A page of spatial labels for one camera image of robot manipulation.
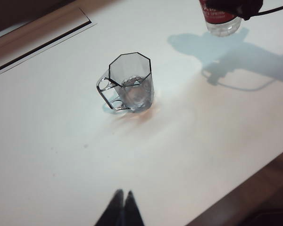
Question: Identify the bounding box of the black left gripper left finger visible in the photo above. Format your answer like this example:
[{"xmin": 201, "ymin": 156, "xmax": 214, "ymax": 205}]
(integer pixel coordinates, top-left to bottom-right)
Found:
[{"xmin": 94, "ymin": 189, "xmax": 125, "ymax": 226}]

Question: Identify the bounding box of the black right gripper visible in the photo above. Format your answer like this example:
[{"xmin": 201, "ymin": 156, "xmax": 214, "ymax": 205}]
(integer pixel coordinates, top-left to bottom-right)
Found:
[{"xmin": 206, "ymin": 0, "xmax": 262, "ymax": 21}]

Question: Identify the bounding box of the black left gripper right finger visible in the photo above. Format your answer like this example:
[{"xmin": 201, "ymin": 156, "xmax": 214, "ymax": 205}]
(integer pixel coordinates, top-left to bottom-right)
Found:
[{"xmin": 124, "ymin": 190, "xmax": 144, "ymax": 226}]

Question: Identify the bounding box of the clear water bottle red label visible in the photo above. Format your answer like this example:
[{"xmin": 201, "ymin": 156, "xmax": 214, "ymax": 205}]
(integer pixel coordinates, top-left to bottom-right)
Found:
[{"xmin": 199, "ymin": 0, "xmax": 242, "ymax": 38}]

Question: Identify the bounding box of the grey transparent faceted mug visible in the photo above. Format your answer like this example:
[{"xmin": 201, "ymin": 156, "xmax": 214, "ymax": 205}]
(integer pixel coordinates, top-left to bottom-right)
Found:
[{"xmin": 95, "ymin": 51, "xmax": 155, "ymax": 116}]

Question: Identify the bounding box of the wide brown desk partition panel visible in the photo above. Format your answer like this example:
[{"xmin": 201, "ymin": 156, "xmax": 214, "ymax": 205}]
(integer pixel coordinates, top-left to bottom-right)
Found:
[{"xmin": 0, "ymin": 0, "xmax": 76, "ymax": 37}]

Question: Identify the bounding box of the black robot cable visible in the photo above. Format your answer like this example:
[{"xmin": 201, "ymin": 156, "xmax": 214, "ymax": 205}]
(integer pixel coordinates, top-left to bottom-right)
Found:
[{"xmin": 249, "ymin": 0, "xmax": 283, "ymax": 19}]

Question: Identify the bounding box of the white desk cable flap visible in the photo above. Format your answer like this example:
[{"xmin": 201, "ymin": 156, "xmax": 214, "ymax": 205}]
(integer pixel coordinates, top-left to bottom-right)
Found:
[{"xmin": 0, "ymin": 7, "xmax": 99, "ymax": 80}]

